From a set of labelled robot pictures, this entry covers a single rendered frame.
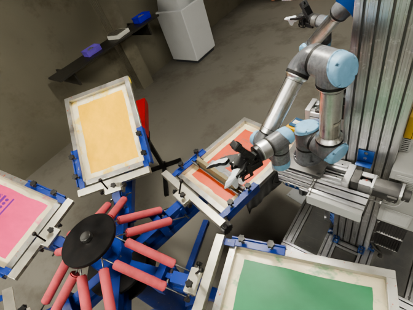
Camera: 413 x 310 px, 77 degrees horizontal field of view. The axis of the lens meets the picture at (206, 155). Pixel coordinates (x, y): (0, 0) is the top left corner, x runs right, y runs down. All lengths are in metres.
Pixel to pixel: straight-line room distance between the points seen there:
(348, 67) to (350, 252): 1.64
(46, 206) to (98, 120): 0.76
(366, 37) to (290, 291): 1.17
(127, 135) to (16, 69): 3.07
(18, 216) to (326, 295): 2.01
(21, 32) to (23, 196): 3.14
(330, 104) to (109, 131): 1.68
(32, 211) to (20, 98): 2.98
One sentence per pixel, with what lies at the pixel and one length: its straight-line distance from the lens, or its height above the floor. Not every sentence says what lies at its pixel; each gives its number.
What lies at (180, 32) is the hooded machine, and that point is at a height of 0.68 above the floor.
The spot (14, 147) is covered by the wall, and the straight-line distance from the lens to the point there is 5.15.
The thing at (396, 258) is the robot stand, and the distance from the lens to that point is 2.46.
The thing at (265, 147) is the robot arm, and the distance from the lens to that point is 1.01.
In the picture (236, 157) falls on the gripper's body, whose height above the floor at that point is 1.68.
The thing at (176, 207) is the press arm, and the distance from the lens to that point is 1.78.
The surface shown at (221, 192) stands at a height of 0.95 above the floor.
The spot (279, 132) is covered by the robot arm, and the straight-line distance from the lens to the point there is 1.05.
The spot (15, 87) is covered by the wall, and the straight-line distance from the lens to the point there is 5.00.
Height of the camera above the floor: 2.39
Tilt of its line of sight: 43 degrees down
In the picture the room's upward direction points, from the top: 23 degrees counter-clockwise
